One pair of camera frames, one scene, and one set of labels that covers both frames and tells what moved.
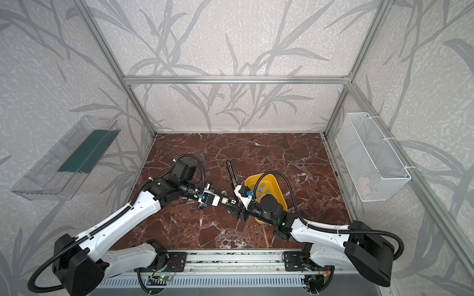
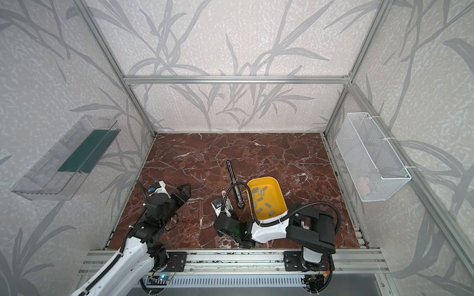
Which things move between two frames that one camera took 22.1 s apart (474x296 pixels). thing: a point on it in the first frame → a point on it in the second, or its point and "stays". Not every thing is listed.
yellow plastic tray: [264, 184] stays
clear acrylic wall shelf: [56, 176] stays
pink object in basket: [363, 185] stays
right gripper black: [237, 206] → [224, 217]
